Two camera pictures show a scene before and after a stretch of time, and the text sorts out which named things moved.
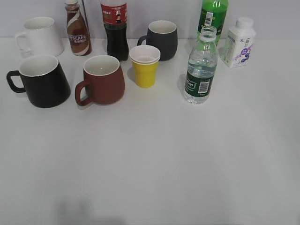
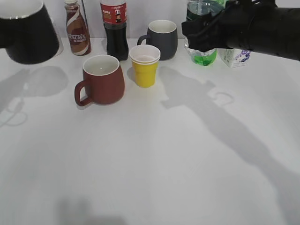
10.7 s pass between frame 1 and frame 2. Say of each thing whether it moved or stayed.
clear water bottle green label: moved
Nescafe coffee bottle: stayed
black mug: moved
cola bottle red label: stayed
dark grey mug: stayed
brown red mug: stayed
